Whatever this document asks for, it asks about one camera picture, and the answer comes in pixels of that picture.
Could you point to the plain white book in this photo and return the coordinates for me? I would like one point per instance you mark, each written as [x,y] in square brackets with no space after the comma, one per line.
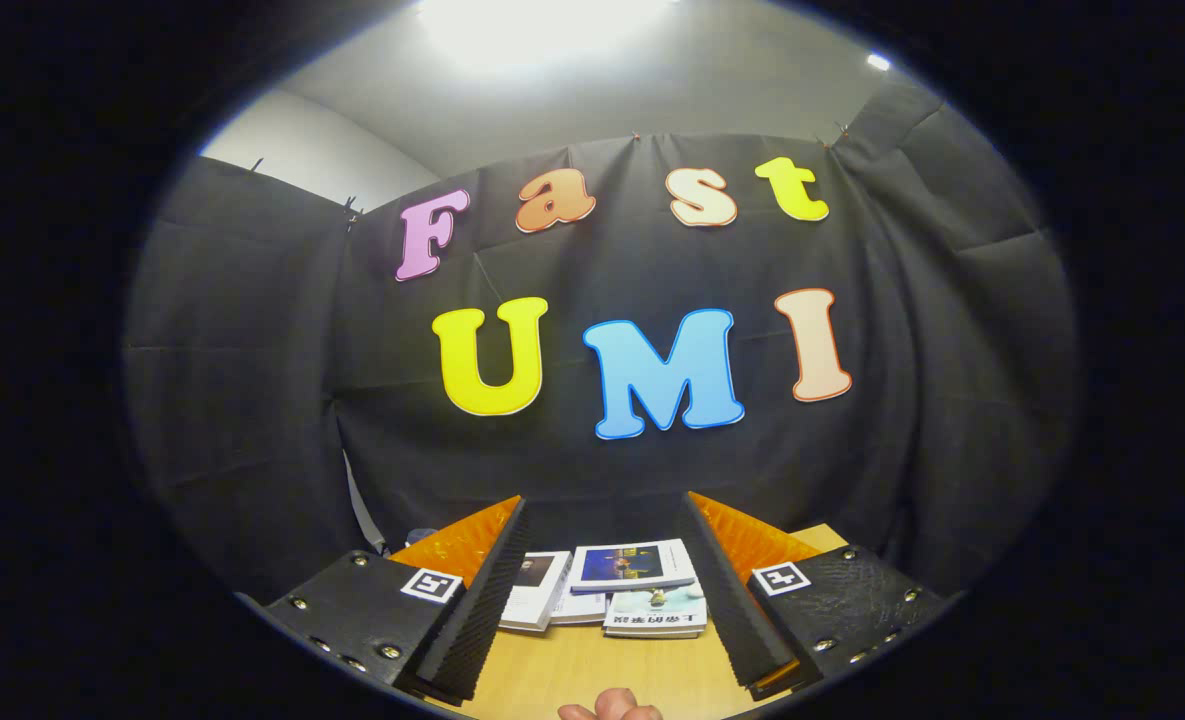
[580,607]

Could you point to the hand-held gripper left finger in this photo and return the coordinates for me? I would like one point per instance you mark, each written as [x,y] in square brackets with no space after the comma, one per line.
[482,610]

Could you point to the white portrait cover book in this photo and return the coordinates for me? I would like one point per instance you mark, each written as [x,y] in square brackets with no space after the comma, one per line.
[537,590]

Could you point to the large ceiling light panel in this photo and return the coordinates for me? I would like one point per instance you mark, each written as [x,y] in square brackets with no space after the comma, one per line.
[542,30]

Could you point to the small ceiling light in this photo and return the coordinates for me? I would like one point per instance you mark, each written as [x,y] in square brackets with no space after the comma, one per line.
[879,62]

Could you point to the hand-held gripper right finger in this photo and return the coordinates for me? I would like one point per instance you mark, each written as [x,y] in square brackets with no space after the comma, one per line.
[737,610]

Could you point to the pale green cover book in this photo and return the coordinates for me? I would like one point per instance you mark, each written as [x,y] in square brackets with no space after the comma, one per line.
[657,612]

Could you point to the blue picture cover book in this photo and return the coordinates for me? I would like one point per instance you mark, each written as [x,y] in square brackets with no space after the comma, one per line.
[632,565]

